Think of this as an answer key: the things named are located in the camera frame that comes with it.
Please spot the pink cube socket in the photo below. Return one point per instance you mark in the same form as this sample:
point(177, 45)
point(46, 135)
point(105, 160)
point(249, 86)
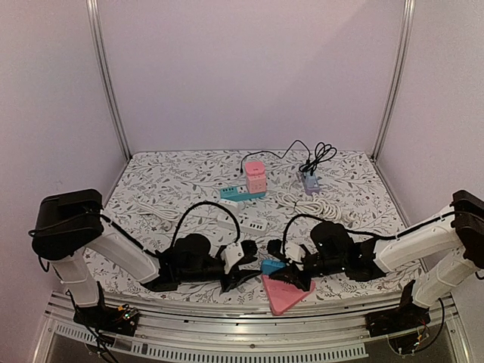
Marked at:
point(256, 184)

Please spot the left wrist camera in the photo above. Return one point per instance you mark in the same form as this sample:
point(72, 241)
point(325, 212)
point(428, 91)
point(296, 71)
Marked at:
point(240, 253)

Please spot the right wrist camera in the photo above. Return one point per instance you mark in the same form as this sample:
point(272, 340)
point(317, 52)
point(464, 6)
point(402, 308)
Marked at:
point(287, 252)

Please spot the floral table mat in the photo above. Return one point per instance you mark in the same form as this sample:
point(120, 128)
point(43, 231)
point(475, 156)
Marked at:
point(155, 197)

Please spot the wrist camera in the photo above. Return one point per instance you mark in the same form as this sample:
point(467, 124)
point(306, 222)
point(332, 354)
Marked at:
point(240, 253)
point(287, 252)

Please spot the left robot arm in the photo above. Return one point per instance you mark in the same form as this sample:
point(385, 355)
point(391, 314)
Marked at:
point(69, 223)

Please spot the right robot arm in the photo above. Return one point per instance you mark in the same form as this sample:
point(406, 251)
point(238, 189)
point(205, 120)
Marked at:
point(365, 256)

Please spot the aluminium front rail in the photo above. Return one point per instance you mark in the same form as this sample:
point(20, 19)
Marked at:
point(171, 331)

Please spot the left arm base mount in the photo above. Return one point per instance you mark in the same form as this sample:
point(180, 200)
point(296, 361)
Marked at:
point(121, 320)

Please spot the aluminium frame post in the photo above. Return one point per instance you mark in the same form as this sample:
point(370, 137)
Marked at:
point(94, 18)
point(396, 80)

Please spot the left aluminium frame post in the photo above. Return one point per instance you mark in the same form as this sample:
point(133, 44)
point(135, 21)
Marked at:
point(94, 18)

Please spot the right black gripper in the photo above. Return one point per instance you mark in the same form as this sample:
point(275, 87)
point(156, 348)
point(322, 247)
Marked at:
point(301, 265)

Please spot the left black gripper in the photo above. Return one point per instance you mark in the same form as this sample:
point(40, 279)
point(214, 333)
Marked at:
point(237, 278)

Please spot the purple power strip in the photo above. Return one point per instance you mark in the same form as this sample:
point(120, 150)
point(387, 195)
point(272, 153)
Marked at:
point(310, 189)

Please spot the white charger adapter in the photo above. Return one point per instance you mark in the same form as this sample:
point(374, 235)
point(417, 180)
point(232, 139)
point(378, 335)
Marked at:
point(231, 205)

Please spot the white power strip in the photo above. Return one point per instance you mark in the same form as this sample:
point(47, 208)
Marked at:
point(247, 224)

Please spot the right aluminium frame post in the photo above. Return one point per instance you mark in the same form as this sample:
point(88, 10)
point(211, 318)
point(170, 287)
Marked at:
point(396, 80)

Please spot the teal power strip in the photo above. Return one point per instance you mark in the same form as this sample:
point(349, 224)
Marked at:
point(239, 194)

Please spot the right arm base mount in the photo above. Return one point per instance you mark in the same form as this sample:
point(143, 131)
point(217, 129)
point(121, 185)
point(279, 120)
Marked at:
point(405, 316)

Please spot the pink triangular power strip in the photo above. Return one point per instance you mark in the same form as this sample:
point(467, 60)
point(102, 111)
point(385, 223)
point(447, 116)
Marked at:
point(283, 296)

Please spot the small pink square adapter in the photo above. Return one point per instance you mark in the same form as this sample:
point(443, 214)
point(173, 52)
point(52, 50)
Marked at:
point(254, 168)

